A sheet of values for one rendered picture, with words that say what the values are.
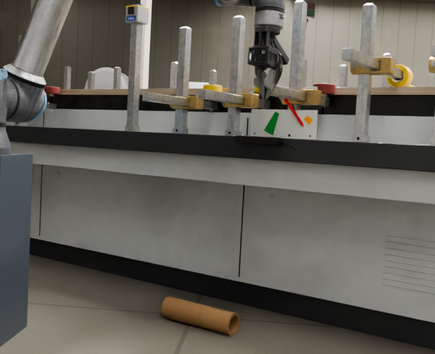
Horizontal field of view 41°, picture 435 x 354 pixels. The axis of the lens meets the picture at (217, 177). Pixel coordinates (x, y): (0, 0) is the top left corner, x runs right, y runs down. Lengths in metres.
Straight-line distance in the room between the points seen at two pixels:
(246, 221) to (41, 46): 1.04
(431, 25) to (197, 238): 5.71
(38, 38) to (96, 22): 5.77
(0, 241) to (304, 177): 1.02
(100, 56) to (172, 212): 5.29
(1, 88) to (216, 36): 5.73
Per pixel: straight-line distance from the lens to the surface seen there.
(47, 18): 2.10
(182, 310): 2.21
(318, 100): 2.06
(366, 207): 2.20
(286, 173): 2.10
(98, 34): 7.83
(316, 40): 7.55
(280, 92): 1.89
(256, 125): 2.14
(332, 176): 2.02
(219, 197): 2.49
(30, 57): 2.11
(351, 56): 1.75
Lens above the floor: 0.68
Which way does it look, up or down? 3 degrees down
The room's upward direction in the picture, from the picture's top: 3 degrees clockwise
